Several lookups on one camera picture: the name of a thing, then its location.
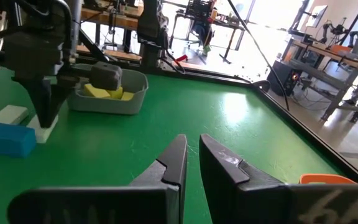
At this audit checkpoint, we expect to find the white foam block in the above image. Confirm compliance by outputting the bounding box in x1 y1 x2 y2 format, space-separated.
0 105 30 126
26 114 60 144

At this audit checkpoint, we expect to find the workbench with metal legs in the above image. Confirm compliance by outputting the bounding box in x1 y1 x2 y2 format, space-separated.
286 39 358 124

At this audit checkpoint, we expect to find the silver frame post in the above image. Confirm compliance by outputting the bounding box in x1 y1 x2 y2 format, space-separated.
67 0 83 65

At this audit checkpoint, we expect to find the black computer tower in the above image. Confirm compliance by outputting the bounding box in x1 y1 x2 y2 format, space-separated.
266 60 305 98

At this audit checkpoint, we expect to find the background desk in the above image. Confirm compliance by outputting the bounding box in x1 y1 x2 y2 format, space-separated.
172 11 247 65

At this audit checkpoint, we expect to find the black mesh crate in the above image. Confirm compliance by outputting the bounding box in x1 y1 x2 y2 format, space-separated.
185 0 213 20

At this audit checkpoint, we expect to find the black table edge frame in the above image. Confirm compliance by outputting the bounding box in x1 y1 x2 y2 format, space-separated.
73 58 358 184

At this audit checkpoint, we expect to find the black base cable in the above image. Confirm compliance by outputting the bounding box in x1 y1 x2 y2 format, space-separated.
159 49 187 75

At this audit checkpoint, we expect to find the black taut cable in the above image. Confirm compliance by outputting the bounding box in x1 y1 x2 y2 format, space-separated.
227 0 291 111

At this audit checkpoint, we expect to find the desktop monitor on stand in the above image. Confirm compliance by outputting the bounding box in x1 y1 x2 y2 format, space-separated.
303 4 329 29

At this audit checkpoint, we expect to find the small orange container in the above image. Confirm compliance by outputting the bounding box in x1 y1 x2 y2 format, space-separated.
329 44 353 55

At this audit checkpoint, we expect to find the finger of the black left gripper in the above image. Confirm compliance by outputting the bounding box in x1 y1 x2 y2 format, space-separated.
52 79 76 127
26 78 55 129

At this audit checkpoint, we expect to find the black cable loop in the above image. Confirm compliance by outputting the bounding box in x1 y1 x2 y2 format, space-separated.
252 79 272 93

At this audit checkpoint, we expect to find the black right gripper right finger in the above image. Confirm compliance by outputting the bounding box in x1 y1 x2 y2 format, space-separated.
199 133 358 224

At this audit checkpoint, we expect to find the wooden workbench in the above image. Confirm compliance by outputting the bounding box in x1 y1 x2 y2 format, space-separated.
80 4 144 63

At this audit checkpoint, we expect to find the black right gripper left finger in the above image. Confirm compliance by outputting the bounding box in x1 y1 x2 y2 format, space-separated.
7 134 188 224

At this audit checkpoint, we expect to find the grey plastic bin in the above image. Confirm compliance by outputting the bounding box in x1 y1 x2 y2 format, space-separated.
67 63 150 116

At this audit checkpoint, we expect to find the blue foam block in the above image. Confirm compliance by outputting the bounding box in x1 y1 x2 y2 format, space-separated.
0 121 37 159

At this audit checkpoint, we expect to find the orange plastic bin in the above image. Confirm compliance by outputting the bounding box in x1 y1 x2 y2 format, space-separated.
299 173 358 185

